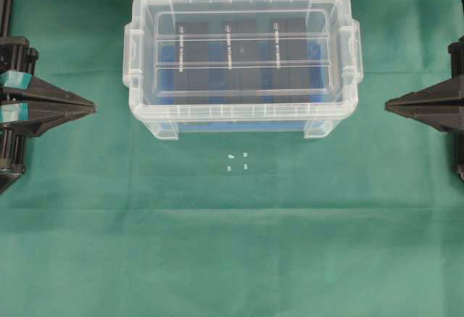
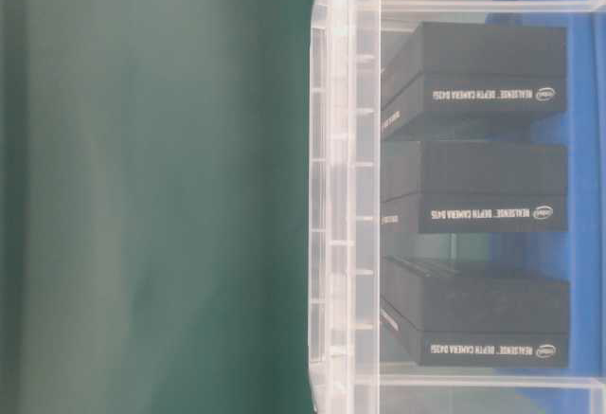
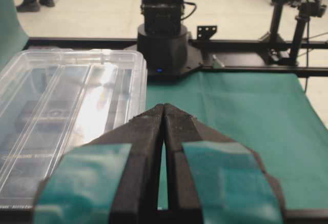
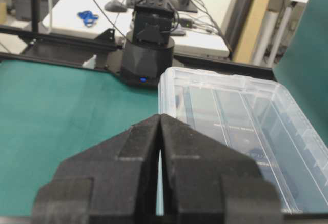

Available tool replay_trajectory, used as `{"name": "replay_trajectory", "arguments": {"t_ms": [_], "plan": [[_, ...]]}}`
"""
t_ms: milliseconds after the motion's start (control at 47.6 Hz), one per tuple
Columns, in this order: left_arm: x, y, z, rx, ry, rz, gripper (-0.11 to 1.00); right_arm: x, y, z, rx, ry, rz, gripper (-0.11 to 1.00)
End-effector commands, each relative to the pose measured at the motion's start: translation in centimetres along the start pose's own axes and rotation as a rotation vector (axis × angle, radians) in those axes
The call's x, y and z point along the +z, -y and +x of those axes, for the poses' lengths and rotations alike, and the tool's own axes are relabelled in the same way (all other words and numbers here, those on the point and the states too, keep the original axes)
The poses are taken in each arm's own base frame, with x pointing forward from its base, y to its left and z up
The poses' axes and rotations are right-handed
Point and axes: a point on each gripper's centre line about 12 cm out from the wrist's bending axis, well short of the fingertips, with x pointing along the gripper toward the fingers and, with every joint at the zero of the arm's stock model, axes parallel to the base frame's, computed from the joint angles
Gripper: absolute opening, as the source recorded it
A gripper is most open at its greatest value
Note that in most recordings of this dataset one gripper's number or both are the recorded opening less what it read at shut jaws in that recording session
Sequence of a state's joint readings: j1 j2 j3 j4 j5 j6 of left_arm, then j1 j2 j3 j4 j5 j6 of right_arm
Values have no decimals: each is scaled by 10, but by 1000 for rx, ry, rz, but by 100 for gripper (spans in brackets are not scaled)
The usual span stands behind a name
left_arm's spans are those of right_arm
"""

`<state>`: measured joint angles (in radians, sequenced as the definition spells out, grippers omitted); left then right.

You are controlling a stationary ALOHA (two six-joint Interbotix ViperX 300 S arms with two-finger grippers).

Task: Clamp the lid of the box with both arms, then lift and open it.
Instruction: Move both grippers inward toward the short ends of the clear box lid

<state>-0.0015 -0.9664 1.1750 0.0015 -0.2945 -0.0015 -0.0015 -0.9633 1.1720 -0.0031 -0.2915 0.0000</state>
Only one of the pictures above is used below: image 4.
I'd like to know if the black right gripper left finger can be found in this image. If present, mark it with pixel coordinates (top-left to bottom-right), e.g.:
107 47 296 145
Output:
31 115 160 223

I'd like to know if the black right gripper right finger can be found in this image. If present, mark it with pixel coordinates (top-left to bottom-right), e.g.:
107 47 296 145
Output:
160 114 283 223

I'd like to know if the clear plastic box lid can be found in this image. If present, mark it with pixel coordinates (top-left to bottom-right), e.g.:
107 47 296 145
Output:
158 67 327 213

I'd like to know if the green table cloth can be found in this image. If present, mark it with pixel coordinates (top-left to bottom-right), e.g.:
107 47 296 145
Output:
0 59 328 217

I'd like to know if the white desk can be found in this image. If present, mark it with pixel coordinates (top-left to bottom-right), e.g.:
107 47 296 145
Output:
42 0 230 59

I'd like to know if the black computer mouse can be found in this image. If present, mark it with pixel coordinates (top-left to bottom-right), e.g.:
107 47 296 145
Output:
104 0 127 13

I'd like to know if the black frame rail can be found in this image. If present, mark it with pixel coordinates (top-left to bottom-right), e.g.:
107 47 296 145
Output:
1 26 276 80

